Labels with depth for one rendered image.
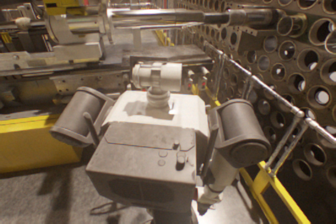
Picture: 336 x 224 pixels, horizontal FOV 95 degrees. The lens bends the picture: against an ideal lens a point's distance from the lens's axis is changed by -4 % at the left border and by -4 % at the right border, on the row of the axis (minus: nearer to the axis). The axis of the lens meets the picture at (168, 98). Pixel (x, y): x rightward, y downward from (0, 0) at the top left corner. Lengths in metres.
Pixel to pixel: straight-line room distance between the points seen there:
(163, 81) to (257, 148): 0.25
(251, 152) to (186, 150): 0.15
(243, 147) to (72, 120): 0.41
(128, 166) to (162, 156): 0.06
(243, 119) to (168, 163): 0.21
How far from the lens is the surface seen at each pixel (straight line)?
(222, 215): 1.81
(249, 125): 0.41
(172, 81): 0.36
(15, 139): 2.11
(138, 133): 0.36
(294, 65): 2.36
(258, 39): 2.67
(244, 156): 0.42
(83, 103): 0.49
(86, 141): 0.47
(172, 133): 0.36
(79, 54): 1.75
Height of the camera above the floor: 1.66
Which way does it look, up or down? 35 degrees down
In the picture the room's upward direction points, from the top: straight up
